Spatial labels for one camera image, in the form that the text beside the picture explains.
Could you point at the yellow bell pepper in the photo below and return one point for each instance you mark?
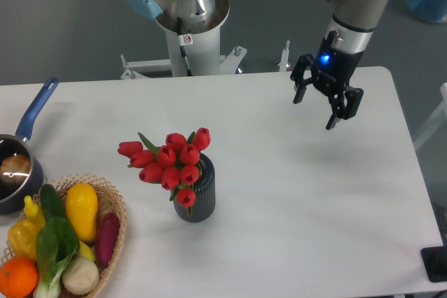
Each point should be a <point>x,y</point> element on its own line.
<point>22,238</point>

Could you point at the green bok choy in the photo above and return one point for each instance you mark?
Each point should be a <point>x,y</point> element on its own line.
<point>56,245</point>

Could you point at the orange fruit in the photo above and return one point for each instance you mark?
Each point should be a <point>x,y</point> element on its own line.
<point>19,277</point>

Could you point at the red tulip bouquet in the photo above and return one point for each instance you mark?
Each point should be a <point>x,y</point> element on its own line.
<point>174,165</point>

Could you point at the beige garlic bulb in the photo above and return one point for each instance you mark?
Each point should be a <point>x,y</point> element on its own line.
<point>81,276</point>

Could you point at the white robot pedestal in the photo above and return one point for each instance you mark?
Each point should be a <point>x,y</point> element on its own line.
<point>193,36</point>

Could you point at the dark grey ribbed vase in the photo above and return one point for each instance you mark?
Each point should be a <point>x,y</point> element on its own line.
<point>205,195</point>

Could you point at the yellow squash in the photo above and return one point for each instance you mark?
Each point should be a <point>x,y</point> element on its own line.
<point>82,210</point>

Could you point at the blue handled saucepan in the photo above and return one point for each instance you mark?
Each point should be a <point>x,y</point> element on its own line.
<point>12,195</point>

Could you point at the dark green cucumber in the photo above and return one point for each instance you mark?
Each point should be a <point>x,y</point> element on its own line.
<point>51,203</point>

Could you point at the black device at edge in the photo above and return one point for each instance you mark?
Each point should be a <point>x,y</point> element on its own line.
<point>434,260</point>

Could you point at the woven wicker basket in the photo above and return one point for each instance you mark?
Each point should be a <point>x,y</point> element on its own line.
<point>109,200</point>

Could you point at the brown bread roll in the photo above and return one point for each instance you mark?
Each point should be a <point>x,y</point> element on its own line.
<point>15,169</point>

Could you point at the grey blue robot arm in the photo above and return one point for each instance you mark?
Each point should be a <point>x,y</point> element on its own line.
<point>353,21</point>

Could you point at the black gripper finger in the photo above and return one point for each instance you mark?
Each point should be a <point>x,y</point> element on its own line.
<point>344,104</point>
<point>303,63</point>

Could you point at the purple eggplant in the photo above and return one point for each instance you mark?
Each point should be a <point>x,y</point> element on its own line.
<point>106,238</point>

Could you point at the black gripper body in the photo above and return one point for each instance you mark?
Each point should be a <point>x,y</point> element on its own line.
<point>332,68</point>

